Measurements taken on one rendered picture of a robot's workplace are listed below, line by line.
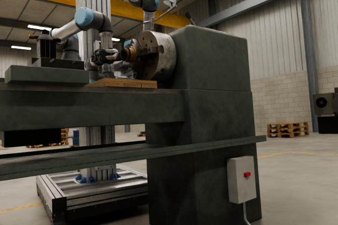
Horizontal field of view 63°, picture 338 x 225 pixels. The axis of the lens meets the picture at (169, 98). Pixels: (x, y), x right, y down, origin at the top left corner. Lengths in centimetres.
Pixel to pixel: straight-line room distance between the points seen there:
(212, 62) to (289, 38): 1118
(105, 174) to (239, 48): 145
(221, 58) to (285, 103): 1084
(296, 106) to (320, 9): 387
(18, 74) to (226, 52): 123
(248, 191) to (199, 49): 91
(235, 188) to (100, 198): 94
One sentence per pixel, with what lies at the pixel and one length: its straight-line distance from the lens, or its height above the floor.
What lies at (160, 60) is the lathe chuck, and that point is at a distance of 156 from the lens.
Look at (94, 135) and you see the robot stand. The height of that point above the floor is 61.
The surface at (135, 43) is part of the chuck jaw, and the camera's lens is 172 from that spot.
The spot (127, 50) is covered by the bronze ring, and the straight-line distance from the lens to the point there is 159.
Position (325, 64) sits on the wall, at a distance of 1205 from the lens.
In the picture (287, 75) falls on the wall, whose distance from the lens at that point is 1259.
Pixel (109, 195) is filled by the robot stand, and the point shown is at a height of 18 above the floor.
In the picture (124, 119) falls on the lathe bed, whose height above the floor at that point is 70.
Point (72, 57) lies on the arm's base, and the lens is 219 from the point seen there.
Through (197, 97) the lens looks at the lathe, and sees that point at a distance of 161.
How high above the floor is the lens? 69
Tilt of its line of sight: 5 degrees up
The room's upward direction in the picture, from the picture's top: 3 degrees counter-clockwise
